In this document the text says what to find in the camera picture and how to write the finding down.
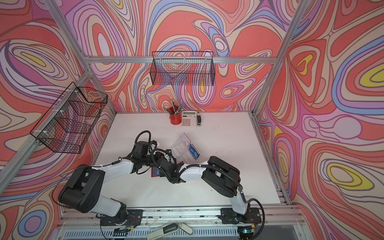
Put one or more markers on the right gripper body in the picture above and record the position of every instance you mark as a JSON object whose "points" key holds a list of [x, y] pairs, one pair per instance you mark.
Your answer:
{"points": [[166, 175]]}

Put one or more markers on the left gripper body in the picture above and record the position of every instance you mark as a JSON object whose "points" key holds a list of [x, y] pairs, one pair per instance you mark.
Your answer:
{"points": [[149, 161]]}

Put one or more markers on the red leather card holder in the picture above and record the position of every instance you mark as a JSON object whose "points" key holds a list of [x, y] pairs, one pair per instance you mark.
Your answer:
{"points": [[155, 171]]}

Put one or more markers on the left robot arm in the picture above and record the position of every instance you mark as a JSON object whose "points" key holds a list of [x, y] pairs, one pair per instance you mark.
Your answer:
{"points": [[82, 191]]}

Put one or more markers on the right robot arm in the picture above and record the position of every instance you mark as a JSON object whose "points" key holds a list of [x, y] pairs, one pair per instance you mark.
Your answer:
{"points": [[221, 177]]}

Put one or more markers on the white VIP card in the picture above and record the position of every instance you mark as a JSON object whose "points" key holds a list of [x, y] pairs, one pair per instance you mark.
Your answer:
{"points": [[185, 140]]}

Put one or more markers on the red pen cup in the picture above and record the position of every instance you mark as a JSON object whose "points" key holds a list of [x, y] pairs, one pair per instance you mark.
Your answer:
{"points": [[174, 119]]}

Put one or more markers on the white pink calculator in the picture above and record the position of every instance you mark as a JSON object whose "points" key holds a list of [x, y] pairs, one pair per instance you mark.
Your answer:
{"points": [[189, 119]]}

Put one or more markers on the black stapler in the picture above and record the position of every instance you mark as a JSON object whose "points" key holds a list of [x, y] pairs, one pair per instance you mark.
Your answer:
{"points": [[199, 119]]}

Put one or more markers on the grey handheld device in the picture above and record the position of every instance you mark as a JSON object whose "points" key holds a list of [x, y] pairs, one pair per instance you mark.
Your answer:
{"points": [[168, 230]]}

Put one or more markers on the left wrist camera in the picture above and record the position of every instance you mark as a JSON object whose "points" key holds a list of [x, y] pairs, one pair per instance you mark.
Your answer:
{"points": [[143, 149]]}

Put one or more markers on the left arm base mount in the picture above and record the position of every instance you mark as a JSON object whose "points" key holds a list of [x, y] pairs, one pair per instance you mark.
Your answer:
{"points": [[132, 218]]}

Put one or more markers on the left wire basket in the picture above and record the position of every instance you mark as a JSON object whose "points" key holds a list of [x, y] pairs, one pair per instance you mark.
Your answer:
{"points": [[67, 125]]}

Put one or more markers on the wire basket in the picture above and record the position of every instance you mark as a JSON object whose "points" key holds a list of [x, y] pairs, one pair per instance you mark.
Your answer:
{"points": [[67, 125], [183, 68]]}

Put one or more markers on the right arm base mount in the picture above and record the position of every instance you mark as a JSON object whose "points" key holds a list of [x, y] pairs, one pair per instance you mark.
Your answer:
{"points": [[229, 216]]}

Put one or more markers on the back wire basket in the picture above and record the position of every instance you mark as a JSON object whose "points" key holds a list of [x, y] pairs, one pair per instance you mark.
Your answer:
{"points": [[183, 68]]}

